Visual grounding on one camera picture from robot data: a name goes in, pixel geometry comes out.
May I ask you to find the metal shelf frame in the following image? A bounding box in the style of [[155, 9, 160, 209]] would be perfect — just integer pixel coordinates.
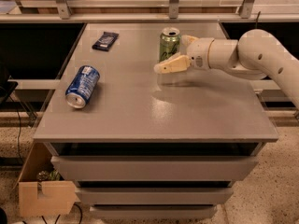
[[0, 0, 299, 23]]

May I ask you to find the black cable on floor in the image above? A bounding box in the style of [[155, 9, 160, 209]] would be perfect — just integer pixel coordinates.
[[8, 94, 26, 165]]

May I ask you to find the blue pepsi can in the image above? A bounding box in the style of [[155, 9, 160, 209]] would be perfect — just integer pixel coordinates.
[[65, 65, 100, 109]]

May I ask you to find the green soda can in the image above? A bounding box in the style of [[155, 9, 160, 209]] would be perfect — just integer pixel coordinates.
[[159, 27, 180, 62]]

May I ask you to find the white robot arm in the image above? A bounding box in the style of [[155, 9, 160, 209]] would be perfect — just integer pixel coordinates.
[[154, 29, 299, 108]]

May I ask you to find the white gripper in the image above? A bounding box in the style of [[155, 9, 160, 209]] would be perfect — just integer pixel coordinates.
[[154, 35, 214, 74]]

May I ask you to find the cardboard box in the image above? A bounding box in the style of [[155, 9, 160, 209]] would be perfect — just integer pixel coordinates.
[[18, 143, 77, 217]]

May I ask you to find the dark blue snack packet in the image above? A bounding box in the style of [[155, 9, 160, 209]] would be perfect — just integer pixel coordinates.
[[92, 32, 119, 51]]

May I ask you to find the grey drawer cabinet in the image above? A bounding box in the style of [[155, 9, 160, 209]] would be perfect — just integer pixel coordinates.
[[35, 24, 278, 218]]

